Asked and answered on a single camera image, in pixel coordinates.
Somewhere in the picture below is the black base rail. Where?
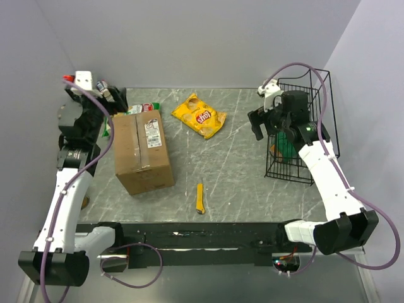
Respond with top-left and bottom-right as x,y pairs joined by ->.
75,222 -> 319,270

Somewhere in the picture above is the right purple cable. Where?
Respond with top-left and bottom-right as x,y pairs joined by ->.
264,62 -> 401,275

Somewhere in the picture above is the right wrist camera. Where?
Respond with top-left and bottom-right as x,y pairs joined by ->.
258,81 -> 283,112

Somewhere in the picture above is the green Chuba chips bag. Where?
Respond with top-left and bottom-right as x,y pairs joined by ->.
102,102 -> 160,137

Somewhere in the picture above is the black wire basket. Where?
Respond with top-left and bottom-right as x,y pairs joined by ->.
265,70 -> 323,186

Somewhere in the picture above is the yellow utility knife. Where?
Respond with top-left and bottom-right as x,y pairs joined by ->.
196,180 -> 205,215

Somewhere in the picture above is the brown cardboard box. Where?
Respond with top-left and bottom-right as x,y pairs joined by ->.
112,110 -> 175,195

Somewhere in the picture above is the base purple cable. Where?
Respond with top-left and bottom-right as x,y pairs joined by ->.
100,242 -> 163,288

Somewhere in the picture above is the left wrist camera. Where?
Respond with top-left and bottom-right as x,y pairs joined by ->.
63,71 -> 101,97

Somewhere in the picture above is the yellow Lays chips bag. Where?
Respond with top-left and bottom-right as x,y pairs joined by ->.
171,93 -> 227,140

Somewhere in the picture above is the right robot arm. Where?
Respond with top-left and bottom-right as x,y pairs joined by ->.
248,88 -> 379,255

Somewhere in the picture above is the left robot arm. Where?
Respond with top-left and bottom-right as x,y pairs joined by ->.
18,87 -> 128,287

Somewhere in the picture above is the green object in basket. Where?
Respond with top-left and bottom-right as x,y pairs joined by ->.
269,132 -> 298,163

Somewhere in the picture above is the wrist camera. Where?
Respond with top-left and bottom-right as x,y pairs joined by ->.
258,81 -> 283,112
63,71 -> 101,97

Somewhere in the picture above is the blue white can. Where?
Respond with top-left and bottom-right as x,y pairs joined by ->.
96,80 -> 108,93

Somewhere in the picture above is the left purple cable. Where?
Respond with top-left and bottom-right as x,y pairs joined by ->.
40,78 -> 115,303

